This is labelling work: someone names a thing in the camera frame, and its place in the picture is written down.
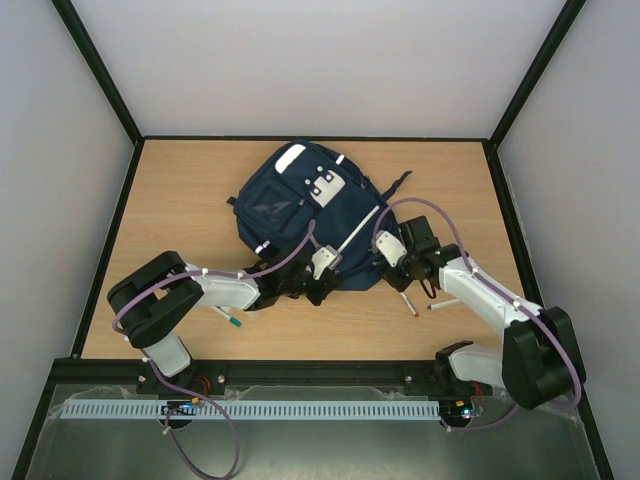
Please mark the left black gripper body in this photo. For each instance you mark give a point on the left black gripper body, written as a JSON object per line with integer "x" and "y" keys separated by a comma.
{"x": 291, "y": 286}

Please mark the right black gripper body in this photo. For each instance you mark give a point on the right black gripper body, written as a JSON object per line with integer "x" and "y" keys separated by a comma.
{"x": 396, "y": 273}

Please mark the navy blue school backpack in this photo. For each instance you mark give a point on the navy blue school backpack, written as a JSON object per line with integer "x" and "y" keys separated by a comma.
{"x": 304, "y": 181}

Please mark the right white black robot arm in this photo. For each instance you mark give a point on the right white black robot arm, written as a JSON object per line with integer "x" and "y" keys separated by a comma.
{"x": 538, "y": 360}

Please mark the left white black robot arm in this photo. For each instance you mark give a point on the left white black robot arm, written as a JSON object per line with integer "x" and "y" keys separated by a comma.
{"x": 150, "y": 302}

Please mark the purple capped marker pen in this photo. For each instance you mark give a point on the purple capped marker pen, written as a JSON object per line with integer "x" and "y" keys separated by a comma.
{"x": 442, "y": 304}

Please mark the red capped marker pen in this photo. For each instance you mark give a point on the red capped marker pen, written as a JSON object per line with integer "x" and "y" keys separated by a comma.
{"x": 409, "y": 304}

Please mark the green capped marker pen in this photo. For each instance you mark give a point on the green capped marker pen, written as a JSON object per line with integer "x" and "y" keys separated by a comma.
{"x": 231, "y": 319}

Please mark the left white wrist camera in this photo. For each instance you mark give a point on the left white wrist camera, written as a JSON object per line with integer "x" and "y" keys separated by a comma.
{"x": 325, "y": 258}

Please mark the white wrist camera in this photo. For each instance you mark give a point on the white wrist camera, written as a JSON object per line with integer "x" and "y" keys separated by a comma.
{"x": 325, "y": 258}
{"x": 390, "y": 247}

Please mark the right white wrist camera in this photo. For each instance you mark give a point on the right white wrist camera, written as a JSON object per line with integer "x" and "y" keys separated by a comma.
{"x": 390, "y": 247}

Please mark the light blue slotted cable duct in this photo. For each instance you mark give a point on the light blue slotted cable duct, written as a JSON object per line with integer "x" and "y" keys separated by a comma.
{"x": 86, "y": 409}

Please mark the black enclosure frame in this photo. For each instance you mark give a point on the black enclosure frame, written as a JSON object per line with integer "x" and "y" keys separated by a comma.
{"x": 515, "y": 232}

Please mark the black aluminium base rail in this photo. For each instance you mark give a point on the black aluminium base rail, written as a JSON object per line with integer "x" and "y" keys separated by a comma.
{"x": 414, "y": 378}

